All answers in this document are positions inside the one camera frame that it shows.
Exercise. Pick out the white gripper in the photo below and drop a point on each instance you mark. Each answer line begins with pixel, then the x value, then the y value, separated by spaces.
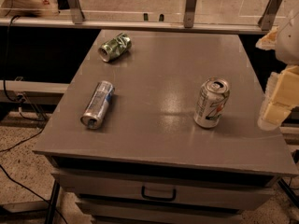
pixel 289 42

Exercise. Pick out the white 7up can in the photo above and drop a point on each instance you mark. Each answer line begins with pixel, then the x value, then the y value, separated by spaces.
pixel 213 96

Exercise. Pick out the crushed green can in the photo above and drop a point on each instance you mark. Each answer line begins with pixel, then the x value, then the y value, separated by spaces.
pixel 115 47

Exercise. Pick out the silver blue energy drink can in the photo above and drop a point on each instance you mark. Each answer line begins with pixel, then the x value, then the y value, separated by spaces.
pixel 96 109

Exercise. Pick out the grey drawer cabinet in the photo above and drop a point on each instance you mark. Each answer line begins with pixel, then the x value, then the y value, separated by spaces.
pixel 149 138

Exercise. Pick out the white bag on shelf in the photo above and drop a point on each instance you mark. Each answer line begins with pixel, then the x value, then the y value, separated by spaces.
pixel 29 8

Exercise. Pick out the metal rail frame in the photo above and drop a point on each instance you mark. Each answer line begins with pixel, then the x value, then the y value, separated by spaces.
pixel 192 16

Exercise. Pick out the black drawer handle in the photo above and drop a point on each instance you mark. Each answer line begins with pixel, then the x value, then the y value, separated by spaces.
pixel 159 195

